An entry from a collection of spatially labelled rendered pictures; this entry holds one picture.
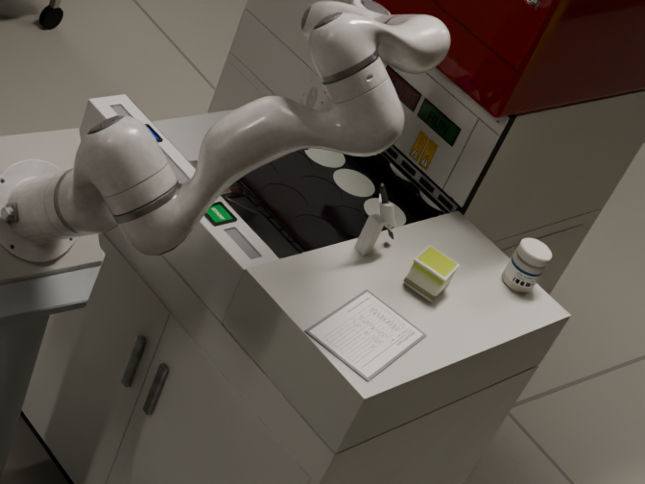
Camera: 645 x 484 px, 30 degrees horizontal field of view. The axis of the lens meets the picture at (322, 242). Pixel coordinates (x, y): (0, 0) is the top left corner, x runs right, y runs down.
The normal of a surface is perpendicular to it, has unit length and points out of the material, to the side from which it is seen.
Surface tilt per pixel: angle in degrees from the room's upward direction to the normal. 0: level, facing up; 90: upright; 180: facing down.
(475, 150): 90
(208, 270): 90
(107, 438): 90
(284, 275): 0
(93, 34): 0
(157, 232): 78
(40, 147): 45
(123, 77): 0
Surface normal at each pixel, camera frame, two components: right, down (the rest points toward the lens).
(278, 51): -0.71, 0.19
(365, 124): -0.05, 0.29
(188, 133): 0.34, -0.75
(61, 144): 0.65, -0.07
